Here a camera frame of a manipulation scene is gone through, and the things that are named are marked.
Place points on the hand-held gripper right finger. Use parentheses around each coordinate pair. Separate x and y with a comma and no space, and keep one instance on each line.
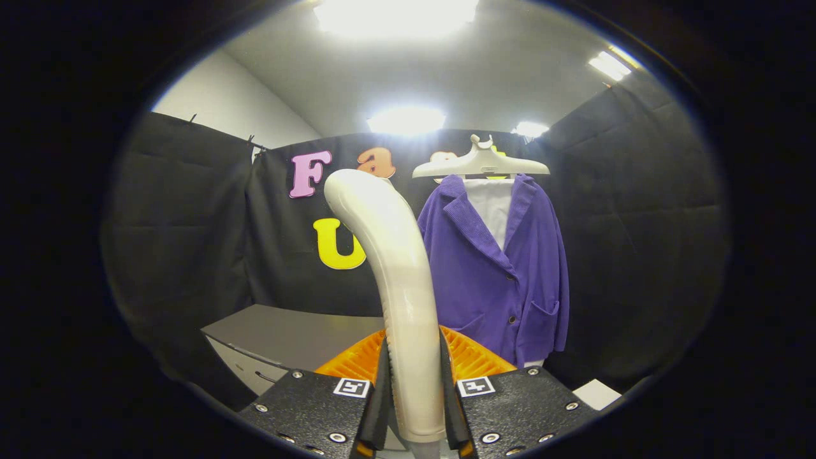
(516,408)

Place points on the small ceiling light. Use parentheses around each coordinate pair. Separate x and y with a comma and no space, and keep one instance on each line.
(530,129)

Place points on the white garment backing board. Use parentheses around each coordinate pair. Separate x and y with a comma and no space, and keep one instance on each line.
(494,210)

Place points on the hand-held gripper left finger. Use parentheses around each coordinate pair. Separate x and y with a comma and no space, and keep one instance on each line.
(306,411)

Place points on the double tube ceiling light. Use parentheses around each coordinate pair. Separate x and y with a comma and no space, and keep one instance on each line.
(609,65)

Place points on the grey cabinet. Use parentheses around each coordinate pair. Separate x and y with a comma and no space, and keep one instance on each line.
(287,331)

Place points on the white clothes hanger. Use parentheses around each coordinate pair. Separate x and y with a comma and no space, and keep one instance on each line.
(481,164)

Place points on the white garment steamer head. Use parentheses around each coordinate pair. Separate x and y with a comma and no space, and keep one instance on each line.
(408,319)

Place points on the wide ceiling light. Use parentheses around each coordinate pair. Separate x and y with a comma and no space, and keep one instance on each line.
(406,121)

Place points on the large square ceiling light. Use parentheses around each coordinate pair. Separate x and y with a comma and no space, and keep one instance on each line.
(395,16)

